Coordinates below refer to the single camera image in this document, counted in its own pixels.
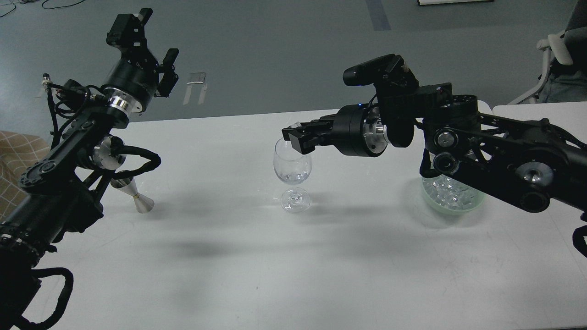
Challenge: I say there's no white board on floor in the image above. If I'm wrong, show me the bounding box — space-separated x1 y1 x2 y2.
417 0 493 6

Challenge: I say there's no steel cocktail jigger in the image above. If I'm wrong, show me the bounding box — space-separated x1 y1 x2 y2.
110 177 155 214

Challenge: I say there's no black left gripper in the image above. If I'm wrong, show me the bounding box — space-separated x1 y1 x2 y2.
101 8 179 113

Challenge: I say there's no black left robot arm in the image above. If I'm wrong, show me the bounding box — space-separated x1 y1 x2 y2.
1 8 179 330

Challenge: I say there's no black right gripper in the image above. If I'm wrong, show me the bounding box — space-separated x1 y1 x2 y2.
282 104 389 157

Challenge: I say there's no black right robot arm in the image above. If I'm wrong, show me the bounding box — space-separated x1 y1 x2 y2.
282 54 587 220

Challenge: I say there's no green bowl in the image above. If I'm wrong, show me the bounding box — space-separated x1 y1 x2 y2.
422 174 487 215

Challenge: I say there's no black floor cable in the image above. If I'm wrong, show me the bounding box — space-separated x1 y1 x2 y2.
0 0 86 18

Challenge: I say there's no clear ice cubes pile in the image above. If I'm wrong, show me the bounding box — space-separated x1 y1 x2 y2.
424 175 477 210

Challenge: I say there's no clear wine glass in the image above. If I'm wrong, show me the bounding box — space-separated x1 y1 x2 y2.
273 138 313 213

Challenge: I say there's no clear ice cube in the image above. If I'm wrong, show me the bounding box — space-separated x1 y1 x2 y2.
288 121 302 129

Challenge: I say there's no white office chair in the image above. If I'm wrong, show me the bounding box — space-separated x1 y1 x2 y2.
509 0 587 105

